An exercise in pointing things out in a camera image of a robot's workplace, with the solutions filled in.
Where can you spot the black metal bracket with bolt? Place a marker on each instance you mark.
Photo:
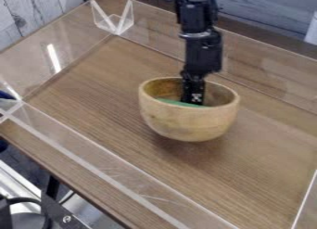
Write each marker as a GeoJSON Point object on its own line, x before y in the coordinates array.
{"type": "Point", "coordinates": [56, 216]}

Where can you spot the green rectangular block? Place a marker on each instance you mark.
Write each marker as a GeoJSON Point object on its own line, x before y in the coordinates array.
{"type": "Point", "coordinates": [178, 103]}

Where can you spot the clear acrylic tray enclosure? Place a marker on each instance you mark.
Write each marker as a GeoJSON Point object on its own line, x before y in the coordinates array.
{"type": "Point", "coordinates": [75, 120]}

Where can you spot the blue object at left edge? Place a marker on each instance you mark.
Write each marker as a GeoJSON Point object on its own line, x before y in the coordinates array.
{"type": "Point", "coordinates": [6, 95]}

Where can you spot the black table leg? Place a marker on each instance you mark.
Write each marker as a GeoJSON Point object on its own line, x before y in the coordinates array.
{"type": "Point", "coordinates": [52, 188]}

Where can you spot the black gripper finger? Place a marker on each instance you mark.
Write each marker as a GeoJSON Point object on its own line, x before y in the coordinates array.
{"type": "Point", "coordinates": [193, 88]}

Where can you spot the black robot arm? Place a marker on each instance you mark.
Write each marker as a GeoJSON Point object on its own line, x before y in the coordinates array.
{"type": "Point", "coordinates": [196, 17]}

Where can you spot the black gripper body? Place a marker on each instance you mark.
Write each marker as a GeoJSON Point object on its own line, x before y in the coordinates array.
{"type": "Point", "coordinates": [204, 52]}

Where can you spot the brown wooden bowl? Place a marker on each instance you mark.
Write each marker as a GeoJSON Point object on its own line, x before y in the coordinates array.
{"type": "Point", "coordinates": [187, 124]}

